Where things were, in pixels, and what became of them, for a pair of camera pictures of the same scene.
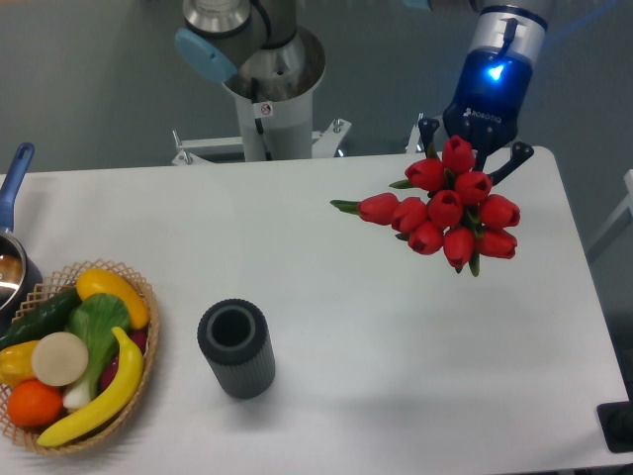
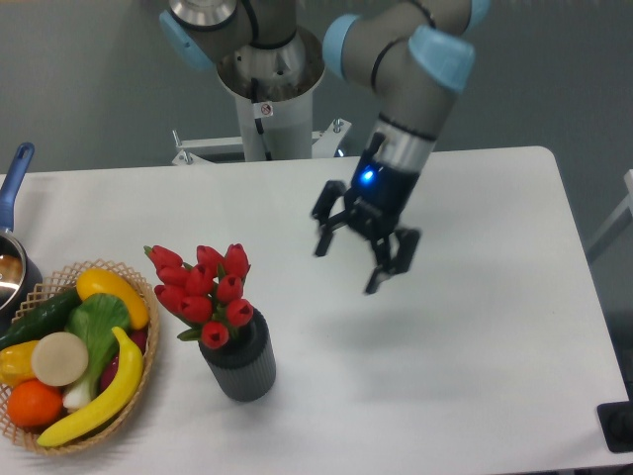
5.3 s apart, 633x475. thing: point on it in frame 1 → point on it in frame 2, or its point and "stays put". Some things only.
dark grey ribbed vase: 234,336 stays put
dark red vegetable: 139,339 stays put
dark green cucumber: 45,317 stays put
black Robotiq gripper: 484,107 → 374,203
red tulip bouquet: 447,208 → 206,294
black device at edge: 616,420 stays put
